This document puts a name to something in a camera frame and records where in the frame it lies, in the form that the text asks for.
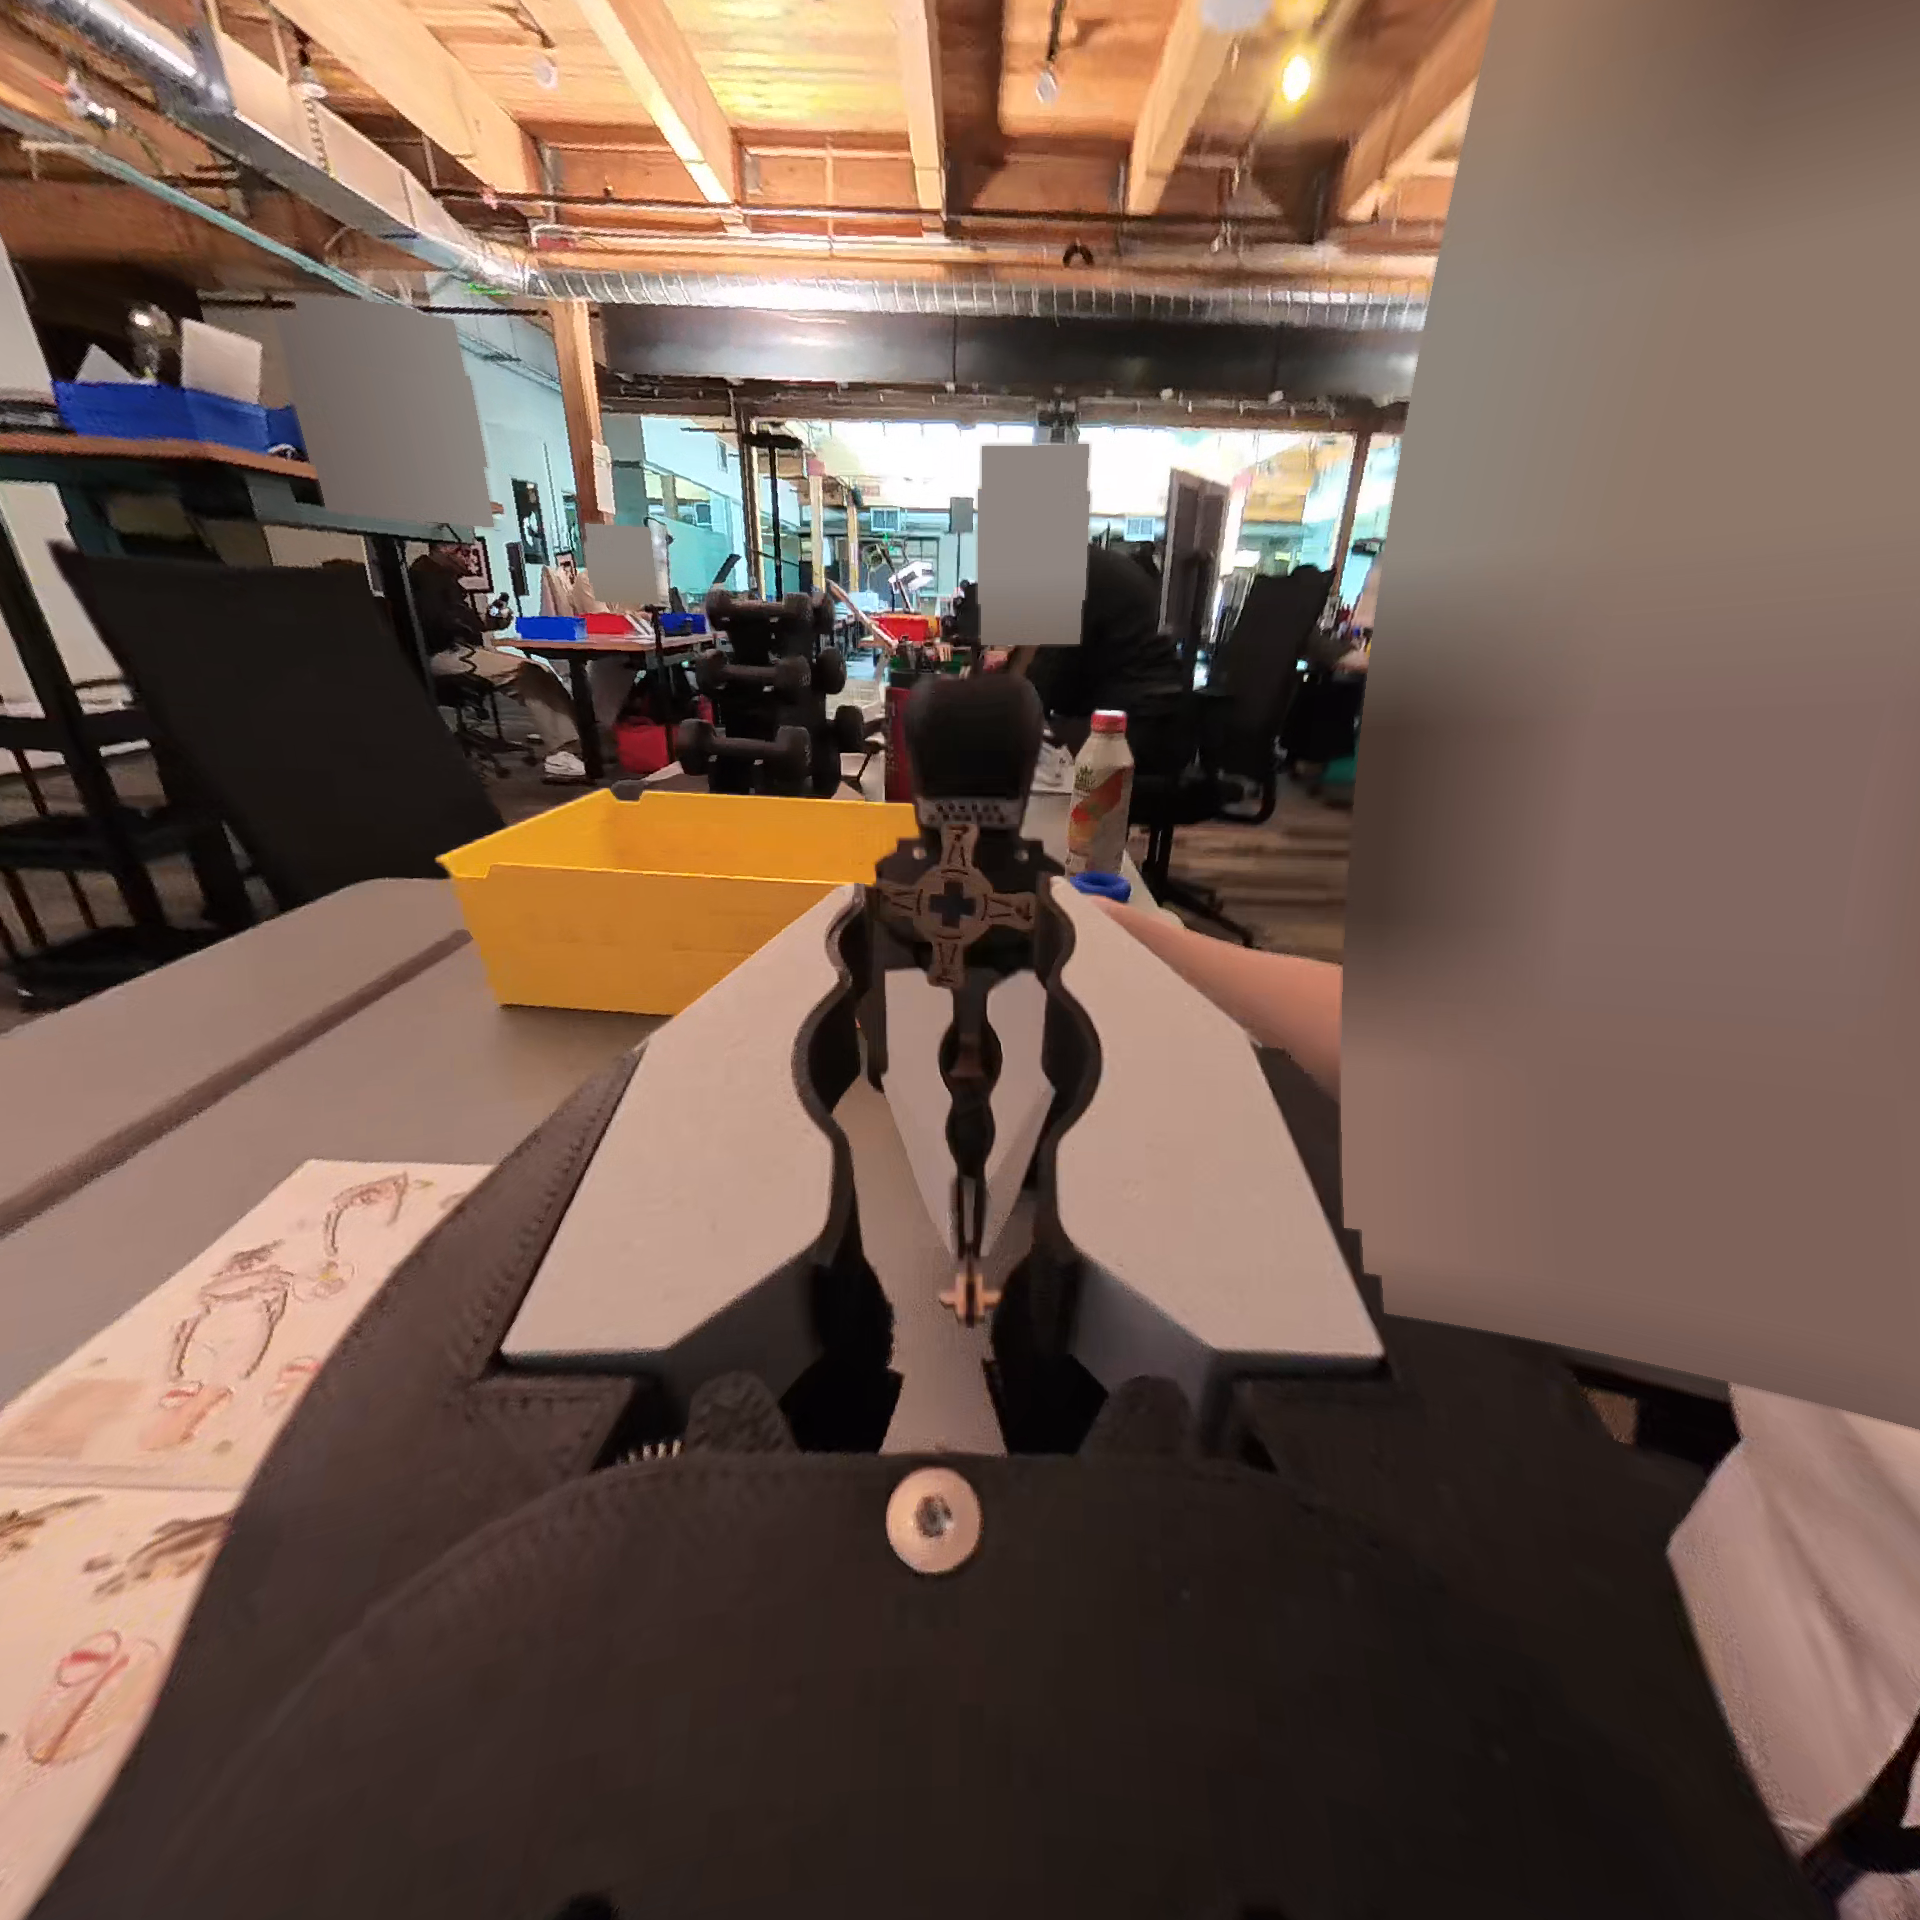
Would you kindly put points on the blue bottle cap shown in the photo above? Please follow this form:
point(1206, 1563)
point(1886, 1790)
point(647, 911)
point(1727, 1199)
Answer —
point(1101, 886)

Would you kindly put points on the black leaning panel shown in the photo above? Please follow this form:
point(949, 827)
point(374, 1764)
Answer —
point(284, 721)

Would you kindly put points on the person's right forearm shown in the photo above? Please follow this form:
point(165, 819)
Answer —
point(1261, 998)

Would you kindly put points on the yellow plastic bin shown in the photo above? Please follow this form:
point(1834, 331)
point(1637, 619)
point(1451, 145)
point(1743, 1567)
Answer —
point(645, 915)

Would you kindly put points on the person's white clothing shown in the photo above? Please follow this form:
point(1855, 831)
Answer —
point(1800, 1576)

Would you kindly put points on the blue bin on shelf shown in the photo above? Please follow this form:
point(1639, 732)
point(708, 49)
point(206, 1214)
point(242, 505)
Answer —
point(165, 412)

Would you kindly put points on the blue tray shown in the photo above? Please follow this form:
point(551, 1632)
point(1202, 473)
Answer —
point(550, 627)

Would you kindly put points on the black office chair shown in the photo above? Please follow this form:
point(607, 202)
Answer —
point(1254, 691)

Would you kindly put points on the black dumbbell rack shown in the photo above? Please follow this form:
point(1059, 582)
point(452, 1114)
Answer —
point(765, 675)

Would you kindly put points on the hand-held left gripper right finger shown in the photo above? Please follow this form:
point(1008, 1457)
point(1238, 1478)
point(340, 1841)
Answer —
point(1202, 1170)

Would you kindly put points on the white bottle with red cap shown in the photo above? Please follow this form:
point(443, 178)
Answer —
point(1101, 796)

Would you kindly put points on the silver ventilation duct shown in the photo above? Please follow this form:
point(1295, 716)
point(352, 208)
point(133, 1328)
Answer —
point(960, 284)

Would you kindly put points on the black metal chair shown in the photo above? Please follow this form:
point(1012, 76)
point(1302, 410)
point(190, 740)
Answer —
point(90, 809)

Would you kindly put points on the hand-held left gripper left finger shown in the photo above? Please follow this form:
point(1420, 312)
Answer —
point(675, 1170)

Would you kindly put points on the wooden sword model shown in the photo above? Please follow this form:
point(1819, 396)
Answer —
point(956, 907)

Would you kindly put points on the illustrated instruction booklet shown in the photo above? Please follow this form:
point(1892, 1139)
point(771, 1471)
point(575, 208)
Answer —
point(165, 1348)

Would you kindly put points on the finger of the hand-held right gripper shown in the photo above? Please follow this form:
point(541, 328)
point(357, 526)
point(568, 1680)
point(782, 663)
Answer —
point(911, 1073)
point(1023, 1079)

